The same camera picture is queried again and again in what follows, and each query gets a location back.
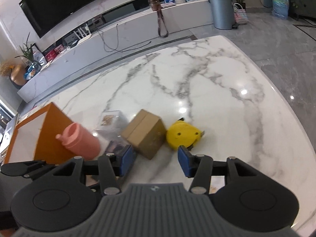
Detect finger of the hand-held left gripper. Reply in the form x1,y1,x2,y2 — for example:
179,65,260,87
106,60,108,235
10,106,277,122
1,160,53,178

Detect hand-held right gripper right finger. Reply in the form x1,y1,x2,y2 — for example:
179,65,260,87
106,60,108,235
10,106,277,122
178,145,268,195

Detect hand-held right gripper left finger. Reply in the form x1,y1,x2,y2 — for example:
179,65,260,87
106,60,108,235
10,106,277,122
35,144,135,195

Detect yellow tape measure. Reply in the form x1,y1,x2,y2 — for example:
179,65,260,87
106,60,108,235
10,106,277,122
166,118,206,151

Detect clear plastic box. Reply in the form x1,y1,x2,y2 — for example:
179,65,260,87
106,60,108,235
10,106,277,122
95,110,130,153

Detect orange storage box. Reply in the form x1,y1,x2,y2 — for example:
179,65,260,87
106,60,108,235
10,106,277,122
4,102,76,165

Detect brown cardboard box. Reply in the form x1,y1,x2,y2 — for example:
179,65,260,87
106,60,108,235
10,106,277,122
121,109,167,160

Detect pink cup with spout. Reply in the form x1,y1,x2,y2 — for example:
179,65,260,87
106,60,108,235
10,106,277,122
55,122,101,160

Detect gold vase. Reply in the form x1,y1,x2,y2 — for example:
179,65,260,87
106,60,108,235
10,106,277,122
10,64,27,86

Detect dried yellow flowers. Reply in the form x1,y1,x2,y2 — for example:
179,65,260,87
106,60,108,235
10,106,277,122
0,60,15,77

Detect blue snack packet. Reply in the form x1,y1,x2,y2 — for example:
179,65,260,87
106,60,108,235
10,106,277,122
26,63,42,79

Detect green plant in glass vase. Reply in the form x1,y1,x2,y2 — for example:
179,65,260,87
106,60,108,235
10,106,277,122
15,32,37,66

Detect white marble tv console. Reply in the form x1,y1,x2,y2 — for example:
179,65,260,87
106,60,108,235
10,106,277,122
17,0,214,103

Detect white router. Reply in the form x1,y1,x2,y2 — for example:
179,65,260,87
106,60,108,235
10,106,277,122
71,23,93,43

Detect grey pedal trash can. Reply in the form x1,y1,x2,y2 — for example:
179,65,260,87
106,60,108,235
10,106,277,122
209,0,235,30

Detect woven basket bag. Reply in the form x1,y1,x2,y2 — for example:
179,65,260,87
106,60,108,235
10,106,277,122
232,3,248,25

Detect black television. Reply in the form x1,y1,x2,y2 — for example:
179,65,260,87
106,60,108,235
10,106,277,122
19,0,118,39

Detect blue water jug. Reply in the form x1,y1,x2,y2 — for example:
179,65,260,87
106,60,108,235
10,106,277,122
272,0,290,20

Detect dark green cabinet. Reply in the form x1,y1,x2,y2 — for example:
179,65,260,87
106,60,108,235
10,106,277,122
288,0,316,23

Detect black cable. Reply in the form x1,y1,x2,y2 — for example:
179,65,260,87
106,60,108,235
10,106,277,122
97,23,151,53

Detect black picture frame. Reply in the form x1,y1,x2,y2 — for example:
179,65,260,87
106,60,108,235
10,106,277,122
31,43,47,65

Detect brown camera bag with strap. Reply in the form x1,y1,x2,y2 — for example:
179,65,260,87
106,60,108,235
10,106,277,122
148,0,169,38

